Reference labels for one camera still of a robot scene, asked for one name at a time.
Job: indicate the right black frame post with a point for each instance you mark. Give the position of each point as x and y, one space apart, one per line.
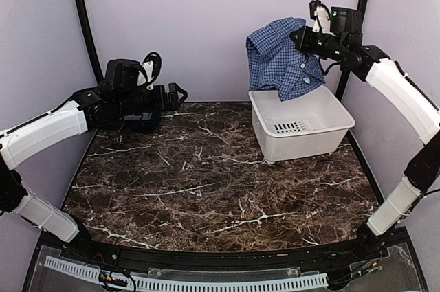
355 24

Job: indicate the white slotted cable duct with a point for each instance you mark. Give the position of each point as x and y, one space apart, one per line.
179 280

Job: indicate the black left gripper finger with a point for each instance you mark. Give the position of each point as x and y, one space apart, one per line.
174 102
176 90

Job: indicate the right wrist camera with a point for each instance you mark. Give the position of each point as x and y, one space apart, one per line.
334 20

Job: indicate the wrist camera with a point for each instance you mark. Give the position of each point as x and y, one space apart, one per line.
334 20
126 75

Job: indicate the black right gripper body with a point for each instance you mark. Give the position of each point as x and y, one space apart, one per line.
306 44

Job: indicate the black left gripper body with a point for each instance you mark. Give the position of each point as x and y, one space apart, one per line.
158 103

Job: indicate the blue checked long sleeve shirt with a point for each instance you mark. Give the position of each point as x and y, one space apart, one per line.
275 63

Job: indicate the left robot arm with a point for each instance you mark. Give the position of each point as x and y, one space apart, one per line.
90 109

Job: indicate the white plastic basket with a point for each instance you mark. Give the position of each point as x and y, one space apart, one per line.
310 125

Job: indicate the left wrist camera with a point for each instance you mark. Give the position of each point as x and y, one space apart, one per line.
126 75

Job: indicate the black front rail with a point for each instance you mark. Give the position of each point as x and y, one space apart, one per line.
135 259

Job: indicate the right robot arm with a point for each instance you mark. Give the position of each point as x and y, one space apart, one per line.
371 65

